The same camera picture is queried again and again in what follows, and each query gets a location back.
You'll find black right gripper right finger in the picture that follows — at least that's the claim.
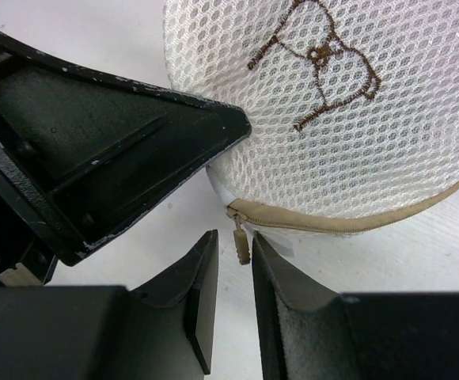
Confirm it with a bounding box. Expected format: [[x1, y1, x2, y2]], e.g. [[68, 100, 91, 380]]
[[252, 233, 348, 379]]

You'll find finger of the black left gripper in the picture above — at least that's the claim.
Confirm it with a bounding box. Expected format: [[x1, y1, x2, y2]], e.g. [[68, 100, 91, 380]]
[[0, 32, 251, 266]]

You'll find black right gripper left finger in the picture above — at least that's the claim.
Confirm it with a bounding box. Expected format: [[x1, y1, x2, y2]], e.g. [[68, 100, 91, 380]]
[[131, 230, 218, 374]]

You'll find white mesh laundry bag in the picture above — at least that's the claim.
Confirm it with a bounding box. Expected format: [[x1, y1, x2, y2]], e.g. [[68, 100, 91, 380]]
[[164, 1, 459, 264]]

